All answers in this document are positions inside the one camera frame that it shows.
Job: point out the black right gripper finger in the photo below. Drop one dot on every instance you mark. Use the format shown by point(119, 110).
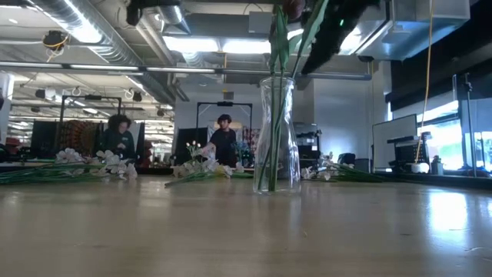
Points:
point(346, 32)
point(324, 38)

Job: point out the white flower bunch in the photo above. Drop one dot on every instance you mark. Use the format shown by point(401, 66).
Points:
point(69, 155)
point(324, 175)
point(207, 166)

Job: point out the yellow tulip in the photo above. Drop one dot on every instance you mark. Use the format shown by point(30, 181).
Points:
point(222, 172)

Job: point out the tall clear glass vase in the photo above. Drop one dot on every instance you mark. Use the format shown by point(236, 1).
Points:
point(292, 169)

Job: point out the large gray ceiling unit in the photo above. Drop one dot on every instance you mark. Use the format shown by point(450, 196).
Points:
point(415, 34)

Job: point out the gray ceiling box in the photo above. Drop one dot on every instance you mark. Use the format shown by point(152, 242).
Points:
point(260, 22)

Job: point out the black equipment stack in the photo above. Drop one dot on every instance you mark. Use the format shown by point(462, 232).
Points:
point(309, 146)

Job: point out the whiteboard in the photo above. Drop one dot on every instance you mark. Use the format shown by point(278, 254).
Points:
point(392, 142)

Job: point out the black office chair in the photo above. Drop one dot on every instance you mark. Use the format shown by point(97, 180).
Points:
point(348, 159)

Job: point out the red patterned cloth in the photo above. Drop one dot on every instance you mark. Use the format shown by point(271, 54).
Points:
point(251, 138)

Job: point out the gray bin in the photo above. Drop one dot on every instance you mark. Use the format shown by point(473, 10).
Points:
point(362, 165)

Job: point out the fluorescent ceiling light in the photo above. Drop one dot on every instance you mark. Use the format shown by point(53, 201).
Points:
point(192, 44)

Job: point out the gray horizontal ceiling pipe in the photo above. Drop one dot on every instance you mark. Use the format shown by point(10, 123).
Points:
point(184, 69)

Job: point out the person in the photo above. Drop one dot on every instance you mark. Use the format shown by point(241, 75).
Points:
point(117, 142)
point(225, 146)

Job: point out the bright window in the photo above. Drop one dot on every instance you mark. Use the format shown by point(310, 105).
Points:
point(446, 142)

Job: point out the white round object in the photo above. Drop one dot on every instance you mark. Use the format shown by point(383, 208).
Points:
point(419, 168)

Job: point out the black tripod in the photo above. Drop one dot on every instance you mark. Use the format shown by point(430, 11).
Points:
point(469, 127)

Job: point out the gray bottle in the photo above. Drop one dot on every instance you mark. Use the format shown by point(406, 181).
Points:
point(437, 167)

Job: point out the small white flower stalk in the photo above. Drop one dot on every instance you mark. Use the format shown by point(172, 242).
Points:
point(193, 146)

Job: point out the black divider panel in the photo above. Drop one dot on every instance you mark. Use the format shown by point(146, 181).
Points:
point(182, 142)

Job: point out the black hanging spotlight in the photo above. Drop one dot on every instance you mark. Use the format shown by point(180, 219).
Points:
point(137, 97)
point(40, 94)
point(160, 112)

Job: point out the white divider panel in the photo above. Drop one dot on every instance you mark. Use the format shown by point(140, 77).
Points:
point(137, 132)

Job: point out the dark patterned tapestry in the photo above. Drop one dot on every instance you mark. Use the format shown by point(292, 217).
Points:
point(78, 136)

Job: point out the black gantry frame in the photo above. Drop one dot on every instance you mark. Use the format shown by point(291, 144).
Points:
point(92, 97)
point(225, 103)

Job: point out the small silver duct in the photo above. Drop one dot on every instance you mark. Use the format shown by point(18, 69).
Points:
point(173, 17)

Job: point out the black aluminium table frame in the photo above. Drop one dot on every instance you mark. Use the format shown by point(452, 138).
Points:
point(423, 179)

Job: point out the large silver ventilation duct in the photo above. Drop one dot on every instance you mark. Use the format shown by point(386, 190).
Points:
point(107, 42)

